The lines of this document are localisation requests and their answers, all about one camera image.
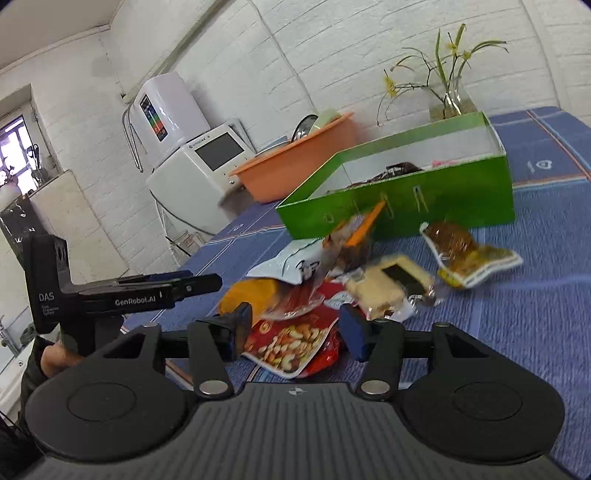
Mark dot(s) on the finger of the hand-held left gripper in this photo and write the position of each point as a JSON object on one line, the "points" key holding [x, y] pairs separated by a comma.
{"points": [[198, 286], [157, 278]]}

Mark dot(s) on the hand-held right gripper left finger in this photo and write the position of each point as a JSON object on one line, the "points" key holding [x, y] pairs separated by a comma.
{"points": [[241, 325]]}

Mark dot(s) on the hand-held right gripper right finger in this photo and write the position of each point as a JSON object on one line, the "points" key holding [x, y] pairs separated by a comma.
{"points": [[353, 332]]}

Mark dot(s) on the orange snack packet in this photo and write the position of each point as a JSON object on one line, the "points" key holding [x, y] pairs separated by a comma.
{"points": [[247, 295]]}

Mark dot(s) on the red nut packet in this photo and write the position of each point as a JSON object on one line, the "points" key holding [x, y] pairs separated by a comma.
{"points": [[286, 346]]}

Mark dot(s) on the beige cracker packet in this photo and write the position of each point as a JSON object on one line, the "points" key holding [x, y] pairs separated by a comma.
{"points": [[374, 286]]}

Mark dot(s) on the clear sausage packet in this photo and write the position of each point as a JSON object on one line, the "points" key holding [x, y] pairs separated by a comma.
{"points": [[295, 300]]}

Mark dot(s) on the white snack packet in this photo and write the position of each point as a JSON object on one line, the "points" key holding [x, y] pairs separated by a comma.
{"points": [[281, 265]]}

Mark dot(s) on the clear packet with orange strip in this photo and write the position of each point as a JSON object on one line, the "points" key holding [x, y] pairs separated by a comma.
{"points": [[351, 249]]}

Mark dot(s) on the yellow packet with brown snack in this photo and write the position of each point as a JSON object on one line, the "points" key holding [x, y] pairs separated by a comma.
{"points": [[461, 249]]}

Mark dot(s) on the green cardboard box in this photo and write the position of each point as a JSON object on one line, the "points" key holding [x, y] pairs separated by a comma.
{"points": [[415, 207]]}

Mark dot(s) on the person's left forearm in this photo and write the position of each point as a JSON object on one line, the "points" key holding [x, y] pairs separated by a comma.
{"points": [[32, 378]]}

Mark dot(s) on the person's left hand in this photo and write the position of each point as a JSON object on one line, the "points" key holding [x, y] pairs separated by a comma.
{"points": [[60, 356]]}

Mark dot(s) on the white appliance with screen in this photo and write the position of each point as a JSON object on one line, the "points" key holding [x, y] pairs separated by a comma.
{"points": [[184, 184]]}

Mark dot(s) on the window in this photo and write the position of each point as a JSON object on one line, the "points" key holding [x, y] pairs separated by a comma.
{"points": [[16, 147]]}

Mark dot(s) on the orange plastic basin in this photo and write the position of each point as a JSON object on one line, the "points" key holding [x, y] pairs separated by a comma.
{"points": [[286, 170]]}

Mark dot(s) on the dark brown snack packet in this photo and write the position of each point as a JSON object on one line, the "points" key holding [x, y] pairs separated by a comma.
{"points": [[392, 173]]}

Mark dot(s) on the white water purifier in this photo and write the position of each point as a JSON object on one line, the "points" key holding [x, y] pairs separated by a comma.
{"points": [[178, 104]]}

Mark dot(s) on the blue checkered tablecloth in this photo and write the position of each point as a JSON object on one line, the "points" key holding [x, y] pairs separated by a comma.
{"points": [[531, 300]]}

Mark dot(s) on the steel plate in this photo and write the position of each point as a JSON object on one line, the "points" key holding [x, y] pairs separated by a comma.
{"points": [[304, 127]]}

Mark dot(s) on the small pink packet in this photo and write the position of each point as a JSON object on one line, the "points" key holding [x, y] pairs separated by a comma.
{"points": [[443, 162]]}

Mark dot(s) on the pale green plate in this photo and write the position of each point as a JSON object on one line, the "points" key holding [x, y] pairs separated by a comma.
{"points": [[327, 117]]}

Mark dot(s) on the glass vase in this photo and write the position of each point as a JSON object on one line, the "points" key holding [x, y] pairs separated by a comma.
{"points": [[455, 104]]}

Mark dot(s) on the yellow flowering plant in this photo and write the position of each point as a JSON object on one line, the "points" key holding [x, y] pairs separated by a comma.
{"points": [[438, 64]]}

